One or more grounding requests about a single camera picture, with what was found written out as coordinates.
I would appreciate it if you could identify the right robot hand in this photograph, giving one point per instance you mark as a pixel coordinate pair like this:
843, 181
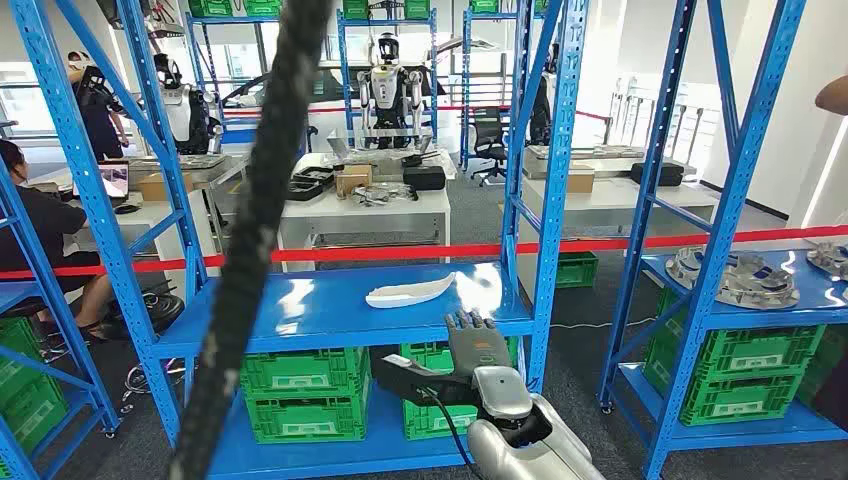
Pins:
477, 344

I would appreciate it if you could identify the white plastic part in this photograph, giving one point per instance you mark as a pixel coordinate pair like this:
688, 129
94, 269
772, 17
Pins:
404, 295

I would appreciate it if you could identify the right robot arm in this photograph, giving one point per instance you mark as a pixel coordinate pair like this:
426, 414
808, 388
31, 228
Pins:
523, 450

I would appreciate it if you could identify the blue shelf rack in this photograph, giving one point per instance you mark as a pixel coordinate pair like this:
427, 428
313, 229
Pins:
754, 132
466, 79
298, 311
20, 295
225, 20
340, 79

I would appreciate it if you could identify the green plastic crate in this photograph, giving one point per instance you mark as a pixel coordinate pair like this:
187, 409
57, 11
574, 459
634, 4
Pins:
33, 417
742, 351
262, 6
16, 344
729, 401
430, 420
427, 358
576, 272
298, 374
210, 6
484, 5
828, 364
305, 417
356, 8
416, 8

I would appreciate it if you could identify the red barrier tape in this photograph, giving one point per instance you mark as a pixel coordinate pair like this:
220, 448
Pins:
397, 252

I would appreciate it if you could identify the white desk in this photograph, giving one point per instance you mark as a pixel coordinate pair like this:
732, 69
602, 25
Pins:
609, 199
364, 222
152, 215

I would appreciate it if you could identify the black carrying case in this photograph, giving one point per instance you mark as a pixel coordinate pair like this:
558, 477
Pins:
670, 174
424, 179

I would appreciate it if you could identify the cardboard box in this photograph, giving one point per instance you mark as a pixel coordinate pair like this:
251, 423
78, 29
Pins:
353, 180
154, 187
581, 180

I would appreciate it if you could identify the black router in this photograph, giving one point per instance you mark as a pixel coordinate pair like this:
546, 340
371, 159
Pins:
414, 160

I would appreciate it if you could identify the black office chair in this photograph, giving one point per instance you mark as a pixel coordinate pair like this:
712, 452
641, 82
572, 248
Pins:
489, 139

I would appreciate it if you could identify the black foam tray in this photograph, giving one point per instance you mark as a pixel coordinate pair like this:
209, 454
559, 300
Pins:
318, 173
301, 193

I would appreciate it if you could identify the silver laptop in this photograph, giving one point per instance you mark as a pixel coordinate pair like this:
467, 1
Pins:
338, 147

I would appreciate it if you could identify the metal stair railing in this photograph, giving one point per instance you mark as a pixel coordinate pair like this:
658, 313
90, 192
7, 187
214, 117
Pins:
676, 132

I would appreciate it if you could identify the large silver metal casting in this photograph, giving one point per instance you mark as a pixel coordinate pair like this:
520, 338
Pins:
762, 285

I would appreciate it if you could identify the blue storage bin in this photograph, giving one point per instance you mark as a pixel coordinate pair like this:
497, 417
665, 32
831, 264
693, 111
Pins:
238, 136

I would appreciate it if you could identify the black round base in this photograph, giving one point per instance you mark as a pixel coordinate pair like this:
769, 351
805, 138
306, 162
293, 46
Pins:
152, 311

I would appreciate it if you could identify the flat metal panel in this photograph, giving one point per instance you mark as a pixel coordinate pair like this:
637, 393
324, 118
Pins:
192, 162

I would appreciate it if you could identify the black computer mouse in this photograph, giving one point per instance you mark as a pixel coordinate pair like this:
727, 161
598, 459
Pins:
126, 208

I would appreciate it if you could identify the open laptop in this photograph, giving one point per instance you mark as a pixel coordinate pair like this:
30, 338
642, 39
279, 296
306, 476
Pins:
112, 180

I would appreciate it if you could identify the person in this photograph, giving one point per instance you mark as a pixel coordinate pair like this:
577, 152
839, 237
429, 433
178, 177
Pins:
40, 225
99, 119

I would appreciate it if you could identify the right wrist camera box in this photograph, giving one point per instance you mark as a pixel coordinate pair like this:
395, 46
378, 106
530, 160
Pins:
424, 384

